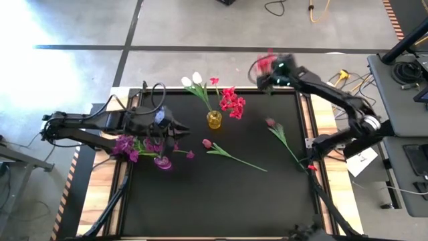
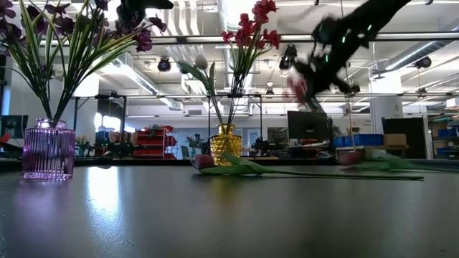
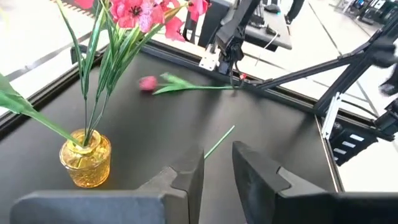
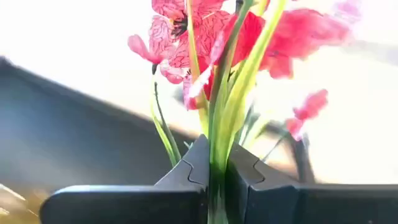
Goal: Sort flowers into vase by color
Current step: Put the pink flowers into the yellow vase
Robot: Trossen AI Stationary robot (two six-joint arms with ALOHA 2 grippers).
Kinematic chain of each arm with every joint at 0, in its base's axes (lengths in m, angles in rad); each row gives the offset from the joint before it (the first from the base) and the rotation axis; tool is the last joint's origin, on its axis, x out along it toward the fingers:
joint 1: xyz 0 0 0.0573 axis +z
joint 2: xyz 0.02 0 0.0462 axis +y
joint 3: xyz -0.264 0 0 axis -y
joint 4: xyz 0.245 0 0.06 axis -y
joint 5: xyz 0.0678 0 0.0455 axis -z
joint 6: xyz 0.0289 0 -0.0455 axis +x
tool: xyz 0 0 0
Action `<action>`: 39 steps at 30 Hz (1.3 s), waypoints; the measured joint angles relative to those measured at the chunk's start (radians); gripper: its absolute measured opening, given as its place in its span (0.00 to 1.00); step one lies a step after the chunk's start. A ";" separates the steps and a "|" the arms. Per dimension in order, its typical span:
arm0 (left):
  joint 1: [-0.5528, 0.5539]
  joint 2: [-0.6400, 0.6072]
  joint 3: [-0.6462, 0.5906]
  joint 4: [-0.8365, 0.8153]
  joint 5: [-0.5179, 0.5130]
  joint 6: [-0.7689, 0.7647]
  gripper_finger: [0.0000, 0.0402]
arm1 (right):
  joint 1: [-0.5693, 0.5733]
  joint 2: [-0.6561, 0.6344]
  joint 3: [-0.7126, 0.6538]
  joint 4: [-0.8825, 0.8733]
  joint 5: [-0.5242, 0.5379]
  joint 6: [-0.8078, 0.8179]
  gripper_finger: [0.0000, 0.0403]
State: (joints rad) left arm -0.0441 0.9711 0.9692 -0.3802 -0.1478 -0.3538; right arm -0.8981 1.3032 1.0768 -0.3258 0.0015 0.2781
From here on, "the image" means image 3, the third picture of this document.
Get black table mat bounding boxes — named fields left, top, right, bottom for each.
left=0, top=51, right=338, bottom=224

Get black frame clamp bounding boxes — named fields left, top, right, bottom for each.
left=70, top=44, right=91, bottom=65

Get pink artificial tulip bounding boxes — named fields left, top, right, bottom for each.
left=138, top=72, right=242, bottom=96
left=203, top=124, right=236, bottom=160

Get thin black frame brace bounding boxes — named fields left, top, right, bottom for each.
left=257, top=51, right=374, bottom=91

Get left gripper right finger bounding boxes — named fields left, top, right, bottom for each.
left=231, top=141, right=398, bottom=224

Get black box with white slots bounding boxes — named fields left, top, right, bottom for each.
left=328, top=123, right=379, bottom=167

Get grey desk with tablet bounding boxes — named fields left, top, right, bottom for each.
left=242, top=0, right=294, bottom=52

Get yellow glass vase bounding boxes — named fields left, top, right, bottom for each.
left=58, top=128, right=112, bottom=189

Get black aluminium table frame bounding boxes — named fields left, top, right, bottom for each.
left=0, top=39, right=346, bottom=193

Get silver mounting bracket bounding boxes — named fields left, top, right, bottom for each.
left=198, top=43, right=219, bottom=72

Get black diagonal frame strut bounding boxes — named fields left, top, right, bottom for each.
left=313, top=17, right=398, bottom=116

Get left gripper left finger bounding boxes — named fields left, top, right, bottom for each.
left=9, top=145, right=205, bottom=224

